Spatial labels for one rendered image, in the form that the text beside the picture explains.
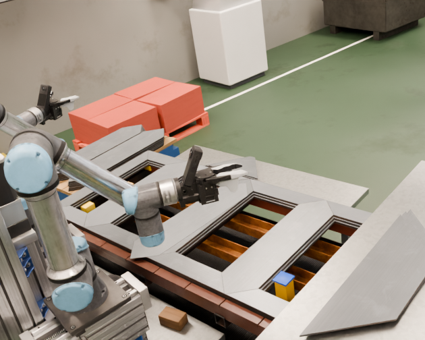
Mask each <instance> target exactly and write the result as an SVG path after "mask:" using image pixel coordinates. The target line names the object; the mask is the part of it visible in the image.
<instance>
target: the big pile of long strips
mask: <svg viewBox="0 0 425 340"><path fill-rule="evenodd" d="M164 136H165V131H164V128H162V129H157V130H150V131H146V130H144V128H143V125H134V126H130V127H122V128H121V129H119V130H117V131H115V132H113V133H111V134H109V135H107V136H105V137H103V138H101V139H100V140H97V141H96V142H93V143H92V144H89V145H88V146H85V147H84V148H82V149H80V150H78V151H76V153H78V154H80V155H82V156H83V157H85V158H87V159H88V160H90V161H92V162H93V163H96V164H97V165H99V166H101V167H102V168H104V169H106V170H108V171H110V172H111V171H113V170H115V169H116V168H118V167H120V166H122V165H123V164H125V163H127V162H128V161H130V160H132V159H134V158H136V157H137V156H139V155H141V154H142V153H144V152H146V151H147V150H150V151H153V152H154V151H156V150H157V149H159V148H160V147H162V146H164ZM57 174H58V177H59V181H63V180H69V181H68V186H69V187H68V192H70V191H74V190H81V189H82V188H84V187H85V186H83V185H82V184H80V183H78V182H76V181H74V180H72V179H70V178H69V177H67V176H65V175H63V174H61V173H60V172H58V171H57Z"/></svg>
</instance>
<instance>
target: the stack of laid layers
mask: <svg viewBox="0 0 425 340"><path fill-rule="evenodd" d="M147 166H151V167H155V168H157V169H160V168H161V167H163V166H165V165H164V164H161V163H157V162H154V161H150V160H146V161H144V162H143V163H140V164H139V165H137V166H136V167H134V168H133V169H130V170H129V171H127V172H126V173H124V174H122V175H120V176H119V177H120V178H122V179H124V180H125V179H127V178H129V177H130V176H132V175H133V174H135V173H137V172H139V171H140V170H142V169H143V168H145V167H147ZM238 183H246V185H247V193H248V196H246V197H245V198H244V199H242V200H240V201H239V202H238V203H237V204H235V205H233V206H232V207H231V208H229V209H227V210H226V211H225V212H223V213H221V214H220V215H219V216H217V217H215V218H214V219H213V220H211V221H210V222H208V223H207V224H205V225H204V226H202V227H201V228H199V229H198V230H196V231H195V232H193V233H192V234H190V235H189V236H187V237H186V238H185V239H183V240H181V241H180V242H179V243H177V244H175V245H174V246H173V247H171V248H169V249H168V250H167V251H165V252H163V253H162V254H167V253H172V252H177V253H179V254H181V255H184V254H185V253H186V252H187V251H188V250H190V249H191V248H193V247H194V246H195V245H196V244H197V243H198V242H200V241H201V240H202V239H204V238H205V237H206V236H207V235H209V234H210V233H211V232H213V231H214V230H215V229H216V228H217V227H219V226H220V225H221V224H223V223H224V222H225V221H226V220H227V219H229V218H230V217H231V216H233V215H234V214H235V213H236V212H237V211H239V210H240V209H241V208H243V207H244V206H245V205H247V203H249V202H250V201H251V200H253V199H254V198H255V199H259V200H262V201H265V202H269V203H271V204H276V205H278V206H282V207H285V208H288V209H291V210H293V209H294V208H295V207H296V206H297V205H298V204H295V203H292V202H288V201H286V200H282V199H278V198H275V197H272V196H268V195H265V194H261V193H258V192H255V191H254V190H253V187H252V183H251V181H250V179H243V180H238ZM99 195H100V194H98V193H96V192H92V193H90V194H89V195H87V196H85V197H83V198H82V199H80V200H78V201H77V202H75V203H73V204H72V205H70V206H72V207H74V208H79V207H81V206H82V205H84V204H86V203H87V202H89V201H91V200H92V199H94V198H96V197H97V196H99ZM132 216H133V215H127V214H126V213H125V214H124V215H122V216H120V217H119V218H118V219H115V220H114V221H113V222H111V224H113V225H116V226H119V225H120V224H122V223H123V222H125V221H126V220H128V219H129V218H131V217H132ZM67 223H69V224H70V223H71V224H72V225H73V226H75V227H77V228H78V229H81V230H82V231H85V232H87V233H89V234H91V235H93V236H95V237H97V238H100V239H102V240H104V241H106V242H108V243H110V244H112V245H114V246H117V247H118V248H121V249H122V250H125V251H126V252H129V253H132V250H131V249H129V248H127V247H124V246H122V245H120V244H118V243H116V242H113V241H111V240H109V239H107V238H105V237H103V236H101V235H99V234H97V233H95V232H93V231H91V230H88V229H86V228H84V227H82V226H80V225H77V224H75V223H73V222H71V221H69V220H67ZM334 223H336V224H340V225H343V226H346V227H350V228H352V229H357V230H358V228H359V227H360V226H361V225H362V224H363V223H359V222H356V221H352V220H349V219H345V218H342V217H338V216H335V215H333V216H332V217H331V218H330V219H329V220H328V221H327V222H326V223H325V224H324V225H323V226H322V227H321V228H320V229H319V230H318V231H317V232H316V233H315V234H314V235H313V236H312V237H310V238H309V239H308V240H307V241H306V242H305V243H304V244H303V245H302V246H301V247H300V248H299V249H298V250H297V251H296V252H295V253H294V254H293V255H292V256H291V257H290V258H289V259H288V260H287V261H286V262H285V263H284V264H283V265H282V266H281V267H280V268H279V269H278V270H277V271H276V272H275V273H274V274H273V275H271V276H270V277H269V278H268V279H267V280H266V281H265V282H264V283H263V284H262V285H261V286H260V287H259V289H261V290H263V291H265V292H267V291H268V290H269V289H270V288H271V287H272V286H273V285H274V284H275V282H274V281H273V279H274V278H275V277H276V276H277V275H278V274H279V273H280V272H281V271H283V272H287V271H288V270H289V269H290V268H291V267H292V266H293V265H294V264H295V263H296V262H297V261H298V260H299V259H300V258H301V257H302V256H303V255H304V254H305V253H306V252H307V251H308V250H309V248H310V247H311V246H312V245H313V244H314V243H315V242H316V241H317V240H318V239H319V238H320V237H321V236H322V235H323V234H324V233H325V232H326V231H327V230H328V229H329V228H330V227H331V226H332V225H333V224H334ZM141 259H143V260H145V261H148V262H150V263H152V264H154V265H156V266H158V267H160V268H162V269H165V270H166V271H169V272H170V273H173V274H174V275H177V276H178V277H181V278H183V279H185V280H187V281H189V282H191V283H193V284H196V285H198V286H200V287H202V288H204V289H206V290H208V291H210V292H213V293H215V294H217V295H219V296H221V297H222V298H225V300H229V301H231V302H233V303H235V304H237V305H239V306H241V307H243V308H246V309H248V310H250V311H252V312H254V313H256V314H258V315H261V316H263V317H264V318H267V319H269V320H271V321H273V320H274V319H275V317H273V316H271V315H268V314H266V313H264V312H262V311H260V310H257V309H255V308H253V307H251V306H249V305H247V304H245V303H243V302H241V301H239V300H237V299H235V298H232V297H230V296H228V295H226V294H225V292H224V293H221V292H220V291H217V290H216V289H213V288H212V287H209V286H207V285H205V284H203V283H201V282H199V281H196V280H194V279H192V278H190V277H188V276H186V275H183V274H181V273H179V272H177V271H175V270H173V269H171V268H169V267H167V266H165V265H163V264H160V263H158V262H156V261H154V260H152V259H150V258H147V257H143V258H141Z"/></svg>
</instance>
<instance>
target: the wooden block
mask: <svg viewBox="0 0 425 340"><path fill-rule="evenodd" d="M158 317H159V322H160V324H161V325H163V326H166V327H169V328H171V329H175V330H177V331H181V330H182V329H183V328H184V327H185V325H186V324H187V322H188V317H187V314H186V312H183V311H181V310H177V309H175V308H170V307H168V306H166V307H165V308H164V309H163V311H162V312H161V313H160V314H159V315H158Z"/></svg>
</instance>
